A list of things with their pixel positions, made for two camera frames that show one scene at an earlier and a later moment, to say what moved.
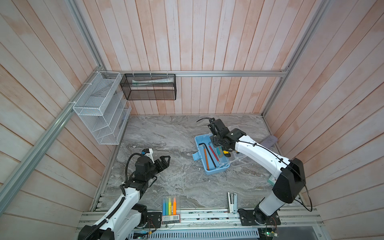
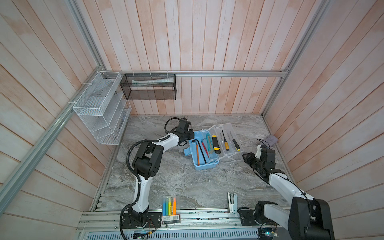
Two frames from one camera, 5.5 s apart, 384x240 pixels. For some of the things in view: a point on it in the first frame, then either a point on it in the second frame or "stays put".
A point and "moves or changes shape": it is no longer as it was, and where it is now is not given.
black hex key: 209,153 → 200,149
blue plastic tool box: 213,159 moves or changes shape
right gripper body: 214,141 → 260,165
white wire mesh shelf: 104,108 stays put
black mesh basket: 149,86 stays put
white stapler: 233,208 stays put
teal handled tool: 220,151 → 209,143
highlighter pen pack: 171,209 stays put
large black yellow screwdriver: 226,153 moves or changes shape
